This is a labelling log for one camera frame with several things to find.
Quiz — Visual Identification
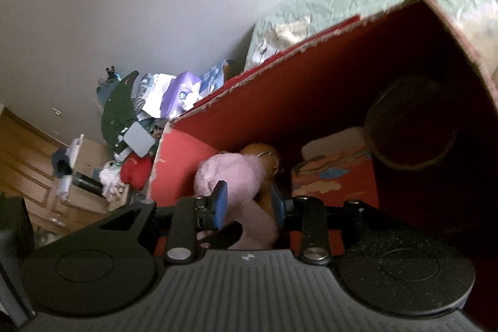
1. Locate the pink bear plush toy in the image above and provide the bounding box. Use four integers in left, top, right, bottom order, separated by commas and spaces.
194, 152, 277, 250

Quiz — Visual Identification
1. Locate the brown bear toy in box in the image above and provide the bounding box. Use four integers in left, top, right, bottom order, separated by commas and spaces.
241, 143, 280, 217

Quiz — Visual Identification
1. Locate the red plush ball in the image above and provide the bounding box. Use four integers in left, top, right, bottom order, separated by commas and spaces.
120, 152, 153, 190

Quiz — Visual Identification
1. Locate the purple tissue pack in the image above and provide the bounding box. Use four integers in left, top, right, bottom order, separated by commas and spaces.
160, 72, 202, 119

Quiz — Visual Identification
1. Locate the red cardboard box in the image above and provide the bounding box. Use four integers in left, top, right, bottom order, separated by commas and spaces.
148, 0, 497, 259

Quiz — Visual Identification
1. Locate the dark green cloth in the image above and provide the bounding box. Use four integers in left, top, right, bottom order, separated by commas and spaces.
101, 71, 139, 154

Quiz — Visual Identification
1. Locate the blue checked box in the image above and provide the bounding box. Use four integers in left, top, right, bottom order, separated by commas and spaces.
199, 59, 236, 98

